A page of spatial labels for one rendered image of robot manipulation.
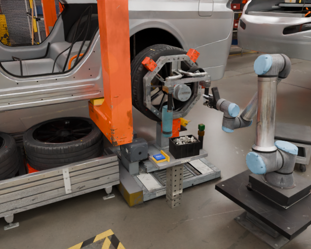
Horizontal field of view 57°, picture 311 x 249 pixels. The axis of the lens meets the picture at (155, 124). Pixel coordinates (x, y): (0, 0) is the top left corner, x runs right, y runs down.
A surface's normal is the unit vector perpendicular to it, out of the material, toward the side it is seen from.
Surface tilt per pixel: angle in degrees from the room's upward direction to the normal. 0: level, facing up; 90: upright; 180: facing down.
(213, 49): 90
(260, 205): 0
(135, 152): 90
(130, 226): 0
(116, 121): 90
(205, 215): 0
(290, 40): 91
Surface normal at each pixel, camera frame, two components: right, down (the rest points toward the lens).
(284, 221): 0.00, -0.92
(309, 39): -0.39, 0.36
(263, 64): -0.92, 0.00
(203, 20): 0.46, 0.35
